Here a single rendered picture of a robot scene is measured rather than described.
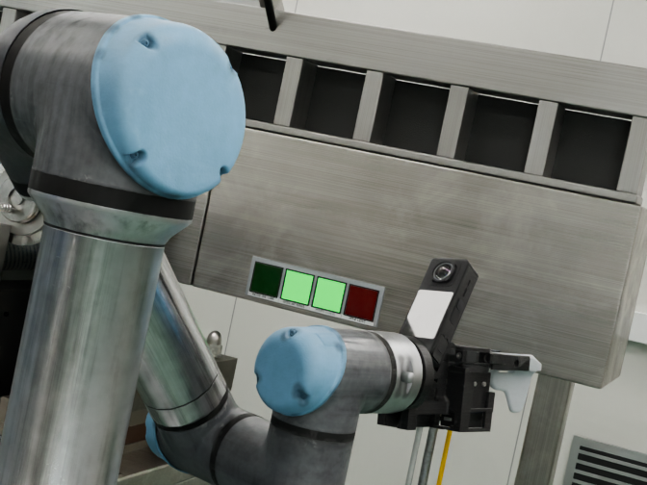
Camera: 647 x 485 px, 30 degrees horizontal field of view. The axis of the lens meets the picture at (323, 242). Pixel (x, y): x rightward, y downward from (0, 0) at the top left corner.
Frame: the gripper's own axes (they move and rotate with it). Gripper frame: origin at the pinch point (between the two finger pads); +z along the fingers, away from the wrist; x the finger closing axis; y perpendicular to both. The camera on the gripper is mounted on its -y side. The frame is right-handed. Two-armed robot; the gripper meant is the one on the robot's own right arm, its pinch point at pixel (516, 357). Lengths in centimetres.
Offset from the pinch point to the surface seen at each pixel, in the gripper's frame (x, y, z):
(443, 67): -53, -44, 51
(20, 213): -93, -12, -2
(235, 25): -89, -50, 36
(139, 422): -77, 19, 14
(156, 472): -70, 25, 13
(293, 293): -75, -4, 43
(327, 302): -69, -3, 46
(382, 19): -223, -108, 230
